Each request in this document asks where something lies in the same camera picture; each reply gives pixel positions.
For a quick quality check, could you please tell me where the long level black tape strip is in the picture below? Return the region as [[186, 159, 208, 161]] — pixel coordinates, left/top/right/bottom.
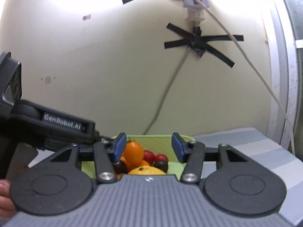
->
[[164, 35, 244, 50]]

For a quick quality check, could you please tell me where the beige cable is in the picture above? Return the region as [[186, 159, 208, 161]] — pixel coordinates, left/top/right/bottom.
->
[[187, 0, 295, 154]]

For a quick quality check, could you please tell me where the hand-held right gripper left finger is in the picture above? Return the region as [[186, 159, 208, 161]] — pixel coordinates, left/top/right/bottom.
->
[[48, 132, 127, 184]]

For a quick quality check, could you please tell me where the grey striped cloth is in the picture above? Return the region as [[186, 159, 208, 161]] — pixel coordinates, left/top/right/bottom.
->
[[193, 127, 303, 227]]

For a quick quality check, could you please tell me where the black tape cross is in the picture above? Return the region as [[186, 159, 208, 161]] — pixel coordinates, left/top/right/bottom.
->
[[166, 23, 235, 68]]

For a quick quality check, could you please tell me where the white door frame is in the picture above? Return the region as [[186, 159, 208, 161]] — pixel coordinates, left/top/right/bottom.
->
[[263, 0, 301, 152]]

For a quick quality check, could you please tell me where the grey door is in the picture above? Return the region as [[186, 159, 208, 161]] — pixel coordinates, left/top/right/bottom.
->
[[277, 0, 303, 161]]

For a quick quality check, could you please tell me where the yellow citrus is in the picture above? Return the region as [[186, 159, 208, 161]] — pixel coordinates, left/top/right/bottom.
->
[[128, 166, 167, 176]]

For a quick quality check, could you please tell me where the light green plastic tray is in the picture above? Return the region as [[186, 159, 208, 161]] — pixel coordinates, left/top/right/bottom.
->
[[81, 134, 195, 179]]

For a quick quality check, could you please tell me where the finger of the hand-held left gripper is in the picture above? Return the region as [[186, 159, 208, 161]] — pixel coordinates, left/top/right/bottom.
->
[[92, 130, 113, 145]]

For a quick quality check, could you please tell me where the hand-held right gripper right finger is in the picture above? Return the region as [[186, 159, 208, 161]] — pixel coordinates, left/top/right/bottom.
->
[[171, 132, 249, 184]]

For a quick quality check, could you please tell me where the taped white plug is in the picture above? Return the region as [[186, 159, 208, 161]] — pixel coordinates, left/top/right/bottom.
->
[[186, 7, 205, 25]]

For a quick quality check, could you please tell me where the orange tomato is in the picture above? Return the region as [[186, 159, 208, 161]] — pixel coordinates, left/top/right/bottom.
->
[[123, 140, 145, 165]]

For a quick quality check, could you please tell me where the person's left hand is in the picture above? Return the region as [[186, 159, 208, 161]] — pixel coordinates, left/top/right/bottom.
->
[[0, 180, 17, 218]]

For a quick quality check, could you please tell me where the dark brown tomato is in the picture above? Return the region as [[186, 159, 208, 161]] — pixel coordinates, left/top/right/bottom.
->
[[112, 160, 128, 174], [153, 160, 169, 173]]

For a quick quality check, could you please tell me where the grey cable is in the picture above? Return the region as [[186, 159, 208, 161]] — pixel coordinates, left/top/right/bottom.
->
[[142, 44, 191, 135]]

